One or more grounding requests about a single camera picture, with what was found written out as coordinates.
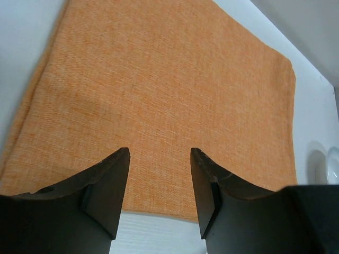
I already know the white paper plate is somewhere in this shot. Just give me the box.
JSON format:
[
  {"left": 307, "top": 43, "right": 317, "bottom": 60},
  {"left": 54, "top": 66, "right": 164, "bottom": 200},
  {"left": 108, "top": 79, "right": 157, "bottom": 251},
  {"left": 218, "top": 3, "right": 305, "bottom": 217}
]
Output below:
[{"left": 307, "top": 147, "right": 338, "bottom": 185}]

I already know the orange cloth napkin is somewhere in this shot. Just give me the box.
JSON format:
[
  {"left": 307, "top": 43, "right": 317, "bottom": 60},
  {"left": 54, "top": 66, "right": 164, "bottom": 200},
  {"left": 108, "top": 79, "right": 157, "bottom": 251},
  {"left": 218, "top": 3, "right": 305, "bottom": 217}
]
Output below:
[{"left": 1, "top": 1, "right": 297, "bottom": 220}]

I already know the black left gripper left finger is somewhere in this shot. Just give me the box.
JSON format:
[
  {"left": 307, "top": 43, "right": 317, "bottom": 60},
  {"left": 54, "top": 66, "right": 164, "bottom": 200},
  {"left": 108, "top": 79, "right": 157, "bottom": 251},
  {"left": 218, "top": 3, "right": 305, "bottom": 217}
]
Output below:
[{"left": 1, "top": 148, "right": 130, "bottom": 253}]

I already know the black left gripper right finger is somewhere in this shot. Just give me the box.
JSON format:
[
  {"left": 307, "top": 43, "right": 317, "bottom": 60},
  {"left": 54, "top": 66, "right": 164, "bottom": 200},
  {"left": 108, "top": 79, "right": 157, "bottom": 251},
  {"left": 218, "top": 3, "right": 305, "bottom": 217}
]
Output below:
[{"left": 190, "top": 148, "right": 338, "bottom": 253}]

